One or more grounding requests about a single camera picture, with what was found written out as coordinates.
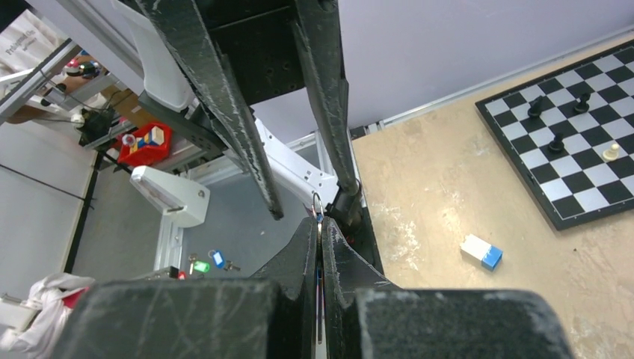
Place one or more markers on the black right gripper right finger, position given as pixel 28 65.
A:
pixel 368 316

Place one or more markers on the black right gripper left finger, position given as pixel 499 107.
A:
pixel 271 314

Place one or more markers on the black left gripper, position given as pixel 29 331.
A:
pixel 257 37

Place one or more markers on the silver key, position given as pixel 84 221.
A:
pixel 320 284

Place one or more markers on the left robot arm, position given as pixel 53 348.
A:
pixel 123 36

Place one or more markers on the blue tagged spare keys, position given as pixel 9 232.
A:
pixel 217 258

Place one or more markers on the green tagged spare keys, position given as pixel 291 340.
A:
pixel 197 265

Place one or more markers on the white and blue toy brick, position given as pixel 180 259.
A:
pixel 484 253

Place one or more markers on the red plastic bin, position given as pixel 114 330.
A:
pixel 146 146

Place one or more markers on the white cloth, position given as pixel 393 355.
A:
pixel 33 326

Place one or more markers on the black and white chessboard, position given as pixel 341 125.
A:
pixel 575 186

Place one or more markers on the white chess pawn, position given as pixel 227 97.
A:
pixel 612 152

